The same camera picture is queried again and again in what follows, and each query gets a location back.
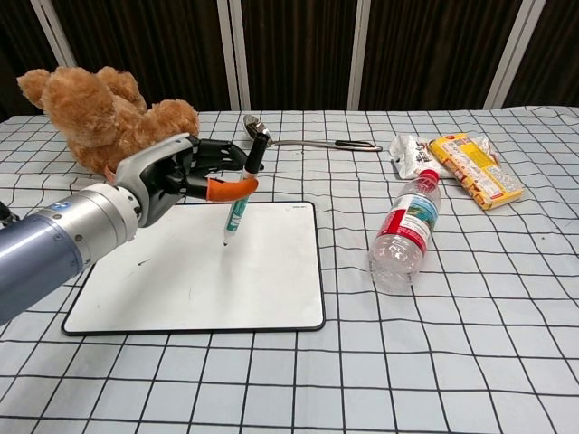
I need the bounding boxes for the white checkered tablecloth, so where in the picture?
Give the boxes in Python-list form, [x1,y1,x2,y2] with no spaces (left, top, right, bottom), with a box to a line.
[0,106,579,434]

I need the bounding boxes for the green whiteboard marker black cap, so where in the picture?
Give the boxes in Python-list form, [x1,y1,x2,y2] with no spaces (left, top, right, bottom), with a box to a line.
[222,130,269,248]

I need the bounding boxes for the black folding partition screen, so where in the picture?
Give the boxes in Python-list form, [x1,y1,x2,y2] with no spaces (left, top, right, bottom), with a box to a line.
[0,0,579,124]

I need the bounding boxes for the white whiteboard with black rim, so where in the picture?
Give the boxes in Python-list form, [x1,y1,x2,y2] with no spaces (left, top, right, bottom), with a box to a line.
[61,201,327,336]

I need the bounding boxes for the stainless steel ladle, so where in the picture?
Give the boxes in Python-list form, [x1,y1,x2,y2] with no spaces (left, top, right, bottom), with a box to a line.
[242,114,384,154]

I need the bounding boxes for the white foil snack pouch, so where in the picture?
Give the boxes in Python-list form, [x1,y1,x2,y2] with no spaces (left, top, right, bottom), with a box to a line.
[390,134,447,181]

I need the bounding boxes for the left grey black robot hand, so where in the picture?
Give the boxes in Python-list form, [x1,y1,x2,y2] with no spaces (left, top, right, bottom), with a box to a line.
[110,132,260,229]

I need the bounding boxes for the brown plush teddy bear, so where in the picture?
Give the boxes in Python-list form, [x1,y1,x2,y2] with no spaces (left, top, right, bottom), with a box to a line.
[16,65,201,183]

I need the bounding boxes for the yellow snack package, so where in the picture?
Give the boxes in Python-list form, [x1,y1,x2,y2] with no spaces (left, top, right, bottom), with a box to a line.
[427,132,526,212]

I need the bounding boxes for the clear plastic bottle red label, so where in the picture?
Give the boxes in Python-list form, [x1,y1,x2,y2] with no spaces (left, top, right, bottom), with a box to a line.
[366,169,442,293]

